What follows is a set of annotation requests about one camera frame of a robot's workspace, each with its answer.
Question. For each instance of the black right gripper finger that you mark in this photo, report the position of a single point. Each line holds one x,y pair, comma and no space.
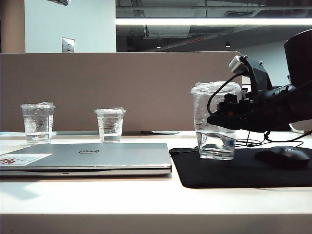
229,122
229,103

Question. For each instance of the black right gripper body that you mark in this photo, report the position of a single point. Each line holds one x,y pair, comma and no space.
270,112

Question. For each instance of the tall clear plastic cup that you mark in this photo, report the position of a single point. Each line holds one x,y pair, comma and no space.
202,117

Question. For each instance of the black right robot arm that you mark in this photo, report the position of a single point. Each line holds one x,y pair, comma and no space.
299,61

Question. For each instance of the small clear plastic cup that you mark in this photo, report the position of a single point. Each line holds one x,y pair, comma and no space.
110,137

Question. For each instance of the silver Dell laptop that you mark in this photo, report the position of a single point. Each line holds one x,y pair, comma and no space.
109,158

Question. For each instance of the clear plastic cup white label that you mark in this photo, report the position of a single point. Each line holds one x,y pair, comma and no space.
36,122

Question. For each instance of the brown divider white edge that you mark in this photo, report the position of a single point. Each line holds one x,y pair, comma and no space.
301,128

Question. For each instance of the black computer mouse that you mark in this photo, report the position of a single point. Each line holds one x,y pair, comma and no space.
282,157

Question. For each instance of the black mouse pad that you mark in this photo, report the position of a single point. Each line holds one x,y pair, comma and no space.
195,175

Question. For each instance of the flat grey desk plate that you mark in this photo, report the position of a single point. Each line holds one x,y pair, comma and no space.
165,132

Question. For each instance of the red LED ceiling sign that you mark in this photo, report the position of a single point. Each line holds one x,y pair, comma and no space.
195,41

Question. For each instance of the long linear ceiling light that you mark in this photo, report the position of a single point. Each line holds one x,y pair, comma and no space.
195,21

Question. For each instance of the wide brown desk divider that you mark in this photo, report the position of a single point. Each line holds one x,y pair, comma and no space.
97,80

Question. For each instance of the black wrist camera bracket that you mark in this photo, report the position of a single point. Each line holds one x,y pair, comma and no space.
260,75

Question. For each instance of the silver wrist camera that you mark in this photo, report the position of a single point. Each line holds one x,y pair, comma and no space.
237,64

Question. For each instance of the metal wall switch plate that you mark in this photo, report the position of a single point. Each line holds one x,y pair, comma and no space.
68,45

